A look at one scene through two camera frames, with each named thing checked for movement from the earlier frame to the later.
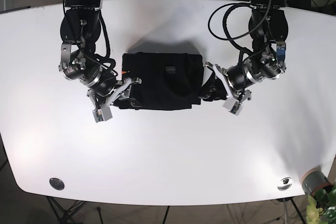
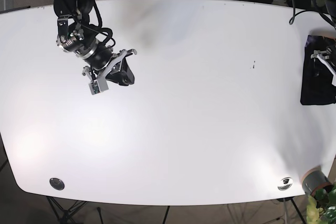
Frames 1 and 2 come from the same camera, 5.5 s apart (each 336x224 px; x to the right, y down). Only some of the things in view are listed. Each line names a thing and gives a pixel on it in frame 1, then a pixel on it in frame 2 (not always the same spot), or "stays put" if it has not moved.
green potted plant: x=321 y=208 stays put
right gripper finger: x=124 y=91 to x=126 y=74
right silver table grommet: x=285 y=184 stays put
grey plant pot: x=314 y=179 stays put
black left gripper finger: x=211 y=91 to x=323 y=56
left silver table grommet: x=57 y=183 stays put
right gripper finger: x=104 y=113 to x=100 y=84
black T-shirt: x=169 y=81 to x=317 y=88
